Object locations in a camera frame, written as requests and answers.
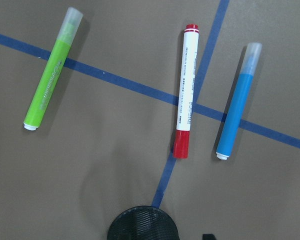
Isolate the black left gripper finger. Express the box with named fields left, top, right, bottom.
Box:
left=202, top=233, right=216, bottom=240

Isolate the blue highlighter pen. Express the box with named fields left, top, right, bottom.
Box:
left=216, top=42, right=263, bottom=161

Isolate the red marker pen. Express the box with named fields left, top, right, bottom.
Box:
left=173, top=23, right=200, bottom=159

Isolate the green highlighter pen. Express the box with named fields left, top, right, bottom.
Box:
left=23, top=7, right=83, bottom=131

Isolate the black mesh pen cup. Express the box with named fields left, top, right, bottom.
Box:
left=106, top=205, right=180, bottom=240

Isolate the brown paper table cover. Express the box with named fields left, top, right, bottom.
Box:
left=0, top=0, right=300, bottom=240

